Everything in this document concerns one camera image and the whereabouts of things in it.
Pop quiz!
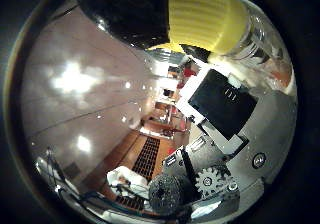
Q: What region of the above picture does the clear spray bottle yellow label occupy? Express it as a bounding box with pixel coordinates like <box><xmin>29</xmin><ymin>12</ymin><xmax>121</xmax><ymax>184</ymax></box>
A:
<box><xmin>78</xmin><ymin>0</ymin><xmax>297</xmax><ymax>97</ymax></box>

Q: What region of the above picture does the black cable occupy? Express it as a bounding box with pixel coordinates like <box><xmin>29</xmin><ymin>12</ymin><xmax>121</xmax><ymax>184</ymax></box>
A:
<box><xmin>34</xmin><ymin>146</ymin><xmax>113</xmax><ymax>218</ymax></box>

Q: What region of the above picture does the black grid floor mat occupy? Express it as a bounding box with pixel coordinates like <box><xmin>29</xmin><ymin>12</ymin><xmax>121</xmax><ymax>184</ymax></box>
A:
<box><xmin>130</xmin><ymin>136</ymin><xmax>162</xmax><ymax>182</ymax></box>

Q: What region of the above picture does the white bundle on floor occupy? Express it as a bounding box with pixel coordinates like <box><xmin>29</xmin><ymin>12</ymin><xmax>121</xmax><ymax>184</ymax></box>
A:
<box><xmin>106</xmin><ymin>165</ymin><xmax>150</xmax><ymax>201</ymax></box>

